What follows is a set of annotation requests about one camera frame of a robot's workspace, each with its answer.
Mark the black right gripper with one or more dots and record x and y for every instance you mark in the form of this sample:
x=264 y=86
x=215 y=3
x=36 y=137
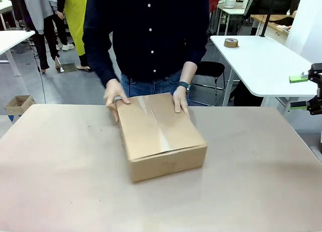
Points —
x=319 y=88

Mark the brown cardboard shipping box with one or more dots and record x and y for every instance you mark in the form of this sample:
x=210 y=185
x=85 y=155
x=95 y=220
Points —
x=156 y=131

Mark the person's right forearm navy sleeve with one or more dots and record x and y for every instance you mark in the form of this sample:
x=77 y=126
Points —
x=100 y=63

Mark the person's bare left forearm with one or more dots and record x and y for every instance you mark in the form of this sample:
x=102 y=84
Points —
x=188 y=71

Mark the small open cardboard box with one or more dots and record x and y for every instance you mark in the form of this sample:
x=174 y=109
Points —
x=18 y=103

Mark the person's left hand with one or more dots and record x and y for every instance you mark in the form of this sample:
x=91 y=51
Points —
x=180 y=99

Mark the person's right hand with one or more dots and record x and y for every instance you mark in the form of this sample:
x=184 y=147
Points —
x=113 y=93

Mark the white table with metal legs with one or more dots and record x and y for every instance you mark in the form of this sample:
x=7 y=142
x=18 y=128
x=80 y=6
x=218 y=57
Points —
x=264 y=63

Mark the white board panel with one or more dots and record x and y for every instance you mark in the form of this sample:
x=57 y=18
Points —
x=304 y=33

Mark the wooden top table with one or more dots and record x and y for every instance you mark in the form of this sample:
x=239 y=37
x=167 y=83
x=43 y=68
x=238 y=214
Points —
x=273 y=24

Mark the black pole stand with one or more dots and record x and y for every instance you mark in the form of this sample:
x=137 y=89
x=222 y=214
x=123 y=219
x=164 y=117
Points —
x=266 y=15

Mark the brown packing tape roll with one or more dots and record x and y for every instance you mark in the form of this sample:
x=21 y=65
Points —
x=231 y=42

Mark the black chair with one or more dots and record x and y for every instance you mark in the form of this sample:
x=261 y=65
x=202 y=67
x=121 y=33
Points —
x=210 y=71

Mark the person in black jacket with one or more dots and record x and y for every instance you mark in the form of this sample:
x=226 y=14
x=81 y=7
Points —
x=274 y=1

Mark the white shelf table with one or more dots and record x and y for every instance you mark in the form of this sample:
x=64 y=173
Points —
x=232 y=11

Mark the white plastic basket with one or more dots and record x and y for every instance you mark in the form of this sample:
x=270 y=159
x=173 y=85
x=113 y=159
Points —
x=229 y=1

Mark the dark wristwatch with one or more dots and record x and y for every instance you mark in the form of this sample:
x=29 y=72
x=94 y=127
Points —
x=184 y=85

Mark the person in navy shirt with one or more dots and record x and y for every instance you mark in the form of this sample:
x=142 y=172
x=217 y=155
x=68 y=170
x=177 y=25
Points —
x=151 y=28

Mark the person with white sneakers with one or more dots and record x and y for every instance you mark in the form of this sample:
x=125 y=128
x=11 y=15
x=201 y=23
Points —
x=64 y=28

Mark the person in grey cardigan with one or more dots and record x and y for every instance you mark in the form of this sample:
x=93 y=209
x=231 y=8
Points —
x=40 y=15

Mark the white desk with grey leg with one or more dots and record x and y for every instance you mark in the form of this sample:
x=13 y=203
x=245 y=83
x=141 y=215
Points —
x=12 y=40

